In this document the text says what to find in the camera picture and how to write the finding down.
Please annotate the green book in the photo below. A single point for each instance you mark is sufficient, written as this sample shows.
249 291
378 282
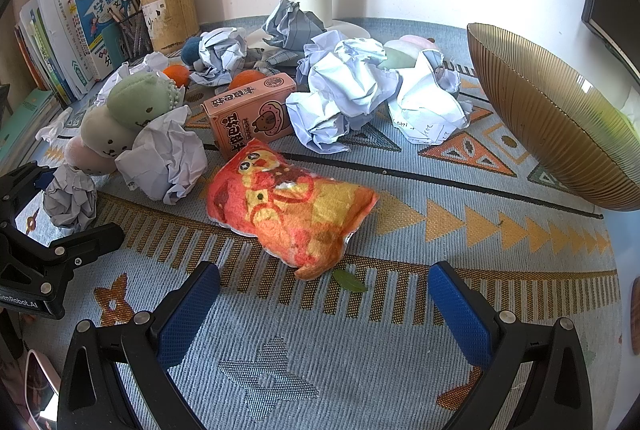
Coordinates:
25 119

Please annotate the row of books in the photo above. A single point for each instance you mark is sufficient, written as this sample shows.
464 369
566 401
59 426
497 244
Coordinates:
75 24

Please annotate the green leaf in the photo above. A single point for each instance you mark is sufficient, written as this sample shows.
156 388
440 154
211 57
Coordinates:
350 281

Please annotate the bamboo pen holder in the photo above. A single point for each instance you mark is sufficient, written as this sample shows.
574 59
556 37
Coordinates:
172 17

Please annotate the brown wooden coaster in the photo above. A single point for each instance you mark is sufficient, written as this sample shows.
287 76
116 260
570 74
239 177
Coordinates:
636 315

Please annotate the amber ribbed glass bowl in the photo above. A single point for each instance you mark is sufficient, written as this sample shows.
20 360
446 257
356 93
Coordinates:
550 124

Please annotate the bundle of pencils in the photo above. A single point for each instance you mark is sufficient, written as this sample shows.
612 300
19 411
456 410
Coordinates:
125 7

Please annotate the black mesh pen holder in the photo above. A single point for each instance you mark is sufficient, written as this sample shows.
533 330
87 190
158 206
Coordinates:
134 37

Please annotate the black wall television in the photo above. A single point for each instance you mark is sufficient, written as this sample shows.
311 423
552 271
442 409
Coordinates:
612 9

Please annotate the orange picture card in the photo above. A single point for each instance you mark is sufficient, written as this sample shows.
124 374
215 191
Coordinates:
290 210

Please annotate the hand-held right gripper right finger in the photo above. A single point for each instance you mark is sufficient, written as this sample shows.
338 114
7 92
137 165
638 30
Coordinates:
460 315

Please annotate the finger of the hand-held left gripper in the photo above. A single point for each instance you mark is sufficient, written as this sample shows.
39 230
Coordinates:
20 182
90 240

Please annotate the orange fruit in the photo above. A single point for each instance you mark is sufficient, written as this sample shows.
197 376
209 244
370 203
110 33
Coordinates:
248 79
176 74

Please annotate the plain dango plush skewer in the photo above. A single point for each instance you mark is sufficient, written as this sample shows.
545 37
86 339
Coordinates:
397 58

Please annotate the dango plush with face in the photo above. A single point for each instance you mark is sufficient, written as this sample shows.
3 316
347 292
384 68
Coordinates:
107 134

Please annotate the pink cartoon box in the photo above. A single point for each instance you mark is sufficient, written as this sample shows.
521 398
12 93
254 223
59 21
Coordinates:
250 119

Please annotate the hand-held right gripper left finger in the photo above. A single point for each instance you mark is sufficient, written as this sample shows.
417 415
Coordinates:
190 315

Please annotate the white blue plush toy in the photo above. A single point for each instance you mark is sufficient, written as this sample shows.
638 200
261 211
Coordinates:
192 49

